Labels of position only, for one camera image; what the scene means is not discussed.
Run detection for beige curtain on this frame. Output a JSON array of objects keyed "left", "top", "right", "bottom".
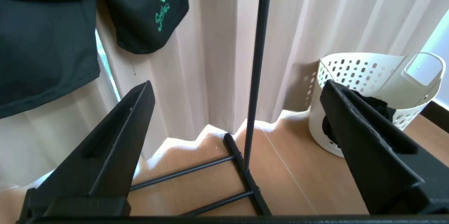
[{"left": 0, "top": 0, "right": 449, "bottom": 190}]

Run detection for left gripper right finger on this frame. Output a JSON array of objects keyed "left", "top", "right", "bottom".
[{"left": 319, "top": 78, "right": 449, "bottom": 216}]

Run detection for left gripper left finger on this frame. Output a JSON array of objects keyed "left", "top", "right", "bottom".
[{"left": 17, "top": 80, "right": 156, "bottom": 218}]

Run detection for black clothes rack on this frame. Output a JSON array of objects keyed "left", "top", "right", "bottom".
[{"left": 129, "top": 0, "right": 275, "bottom": 217}]

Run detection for black garment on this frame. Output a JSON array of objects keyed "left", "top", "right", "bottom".
[{"left": 322, "top": 89, "right": 397, "bottom": 147}]

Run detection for black shorts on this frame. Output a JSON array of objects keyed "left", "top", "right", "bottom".
[{"left": 0, "top": 0, "right": 190, "bottom": 119}]

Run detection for white laundry basket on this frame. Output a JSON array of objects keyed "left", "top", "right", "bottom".
[{"left": 308, "top": 51, "right": 447, "bottom": 158}]

